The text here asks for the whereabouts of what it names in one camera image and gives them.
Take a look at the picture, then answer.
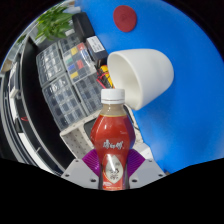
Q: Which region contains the dark wall shelf unit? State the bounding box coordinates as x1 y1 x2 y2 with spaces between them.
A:
1 34 73 176

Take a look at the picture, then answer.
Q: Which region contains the black box with white label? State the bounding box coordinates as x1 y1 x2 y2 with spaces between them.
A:
84 34 110 63

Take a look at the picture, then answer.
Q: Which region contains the flat round red coaster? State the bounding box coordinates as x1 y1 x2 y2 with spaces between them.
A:
112 4 138 33

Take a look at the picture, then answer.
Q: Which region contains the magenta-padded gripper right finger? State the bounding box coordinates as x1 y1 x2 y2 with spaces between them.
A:
125 149 167 188

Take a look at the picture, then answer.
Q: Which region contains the clear box with colourful parts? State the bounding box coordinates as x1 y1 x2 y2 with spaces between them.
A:
61 41 98 84

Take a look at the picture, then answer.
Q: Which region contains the red drink bottle white cap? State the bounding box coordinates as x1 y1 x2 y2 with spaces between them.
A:
89 88 137 192

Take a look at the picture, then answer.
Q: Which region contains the white cup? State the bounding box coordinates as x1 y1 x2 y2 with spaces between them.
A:
106 48 175 111

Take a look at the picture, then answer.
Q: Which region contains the small grey drawer cabinet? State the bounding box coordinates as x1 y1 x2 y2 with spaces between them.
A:
72 73 104 116

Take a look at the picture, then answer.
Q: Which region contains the narrow grey drawer cabinet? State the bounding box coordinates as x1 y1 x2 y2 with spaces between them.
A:
58 33 83 53

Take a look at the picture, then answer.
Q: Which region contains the wide grey drawer cabinet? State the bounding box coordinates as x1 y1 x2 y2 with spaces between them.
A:
41 73 88 132

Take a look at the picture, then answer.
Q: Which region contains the black rounded speaker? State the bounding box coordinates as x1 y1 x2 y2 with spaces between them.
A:
83 117 98 138

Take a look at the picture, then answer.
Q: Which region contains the yellow multimeter with leads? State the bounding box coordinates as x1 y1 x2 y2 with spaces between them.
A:
95 64 116 90

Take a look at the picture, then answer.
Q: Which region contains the flat black case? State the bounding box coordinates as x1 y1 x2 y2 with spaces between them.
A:
71 12 97 40

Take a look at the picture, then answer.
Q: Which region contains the green potted plant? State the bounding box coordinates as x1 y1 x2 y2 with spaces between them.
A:
34 5 75 43

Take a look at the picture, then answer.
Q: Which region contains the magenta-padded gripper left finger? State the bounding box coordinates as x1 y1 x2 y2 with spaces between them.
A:
61 149 101 189

